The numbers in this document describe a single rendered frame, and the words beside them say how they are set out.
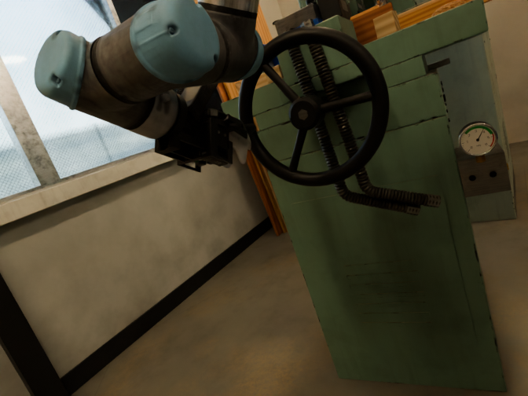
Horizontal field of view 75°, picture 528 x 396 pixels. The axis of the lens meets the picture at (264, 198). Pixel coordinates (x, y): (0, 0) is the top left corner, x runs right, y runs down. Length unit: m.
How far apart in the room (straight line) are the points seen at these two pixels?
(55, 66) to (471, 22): 0.69
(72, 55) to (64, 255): 1.45
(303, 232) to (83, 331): 1.23
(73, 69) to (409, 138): 0.65
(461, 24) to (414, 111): 0.17
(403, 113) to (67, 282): 1.53
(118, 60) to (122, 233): 1.59
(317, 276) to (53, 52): 0.81
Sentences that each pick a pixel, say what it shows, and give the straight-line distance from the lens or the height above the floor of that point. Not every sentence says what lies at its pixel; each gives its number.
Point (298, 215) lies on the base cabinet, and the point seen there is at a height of 0.55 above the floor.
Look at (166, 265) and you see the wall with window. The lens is 2.06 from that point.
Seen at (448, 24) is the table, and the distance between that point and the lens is 0.80.
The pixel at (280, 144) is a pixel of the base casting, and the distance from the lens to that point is 0.89.
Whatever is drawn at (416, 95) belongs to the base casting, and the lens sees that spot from 0.81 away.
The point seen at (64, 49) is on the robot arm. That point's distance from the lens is 0.42.
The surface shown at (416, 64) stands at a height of 0.83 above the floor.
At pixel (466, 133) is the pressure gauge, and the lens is 0.76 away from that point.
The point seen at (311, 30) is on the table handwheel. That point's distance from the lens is 0.65.
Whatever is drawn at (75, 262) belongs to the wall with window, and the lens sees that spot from 1.82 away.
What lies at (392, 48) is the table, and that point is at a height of 0.87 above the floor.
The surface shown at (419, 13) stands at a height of 0.93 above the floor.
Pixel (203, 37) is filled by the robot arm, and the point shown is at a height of 0.92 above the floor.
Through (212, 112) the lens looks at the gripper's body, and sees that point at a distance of 0.55.
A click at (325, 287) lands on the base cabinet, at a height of 0.33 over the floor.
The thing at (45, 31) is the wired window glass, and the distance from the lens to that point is 2.14.
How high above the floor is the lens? 0.83
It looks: 12 degrees down
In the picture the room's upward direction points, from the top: 20 degrees counter-clockwise
